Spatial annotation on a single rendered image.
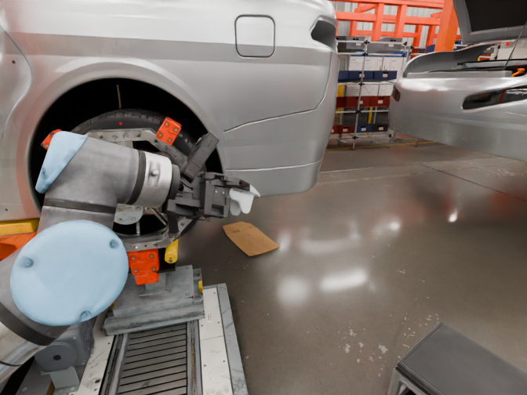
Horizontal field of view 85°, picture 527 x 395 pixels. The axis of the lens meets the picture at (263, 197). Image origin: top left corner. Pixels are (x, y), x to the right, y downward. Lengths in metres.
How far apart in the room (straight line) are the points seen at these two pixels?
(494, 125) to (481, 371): 1.80
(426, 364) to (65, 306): 1.23
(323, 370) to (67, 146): 1.47
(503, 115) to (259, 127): 1.87
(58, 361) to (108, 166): 1.13
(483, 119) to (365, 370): 1.95
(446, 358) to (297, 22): 1.45
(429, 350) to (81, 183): 1.29
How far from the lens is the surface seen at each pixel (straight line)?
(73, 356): 1.48
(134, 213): 1.21
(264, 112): 1.37
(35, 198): 1.57
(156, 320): 1.73
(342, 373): 1.66
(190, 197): 0.53
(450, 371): 1.37
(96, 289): 0.32
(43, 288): 0.32
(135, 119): 1.34
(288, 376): 1.61
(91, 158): 0.46
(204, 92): 1.33
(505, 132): 2.73
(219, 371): 1.54
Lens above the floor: 1.31
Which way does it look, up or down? 22 degrees down
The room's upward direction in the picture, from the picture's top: straight up
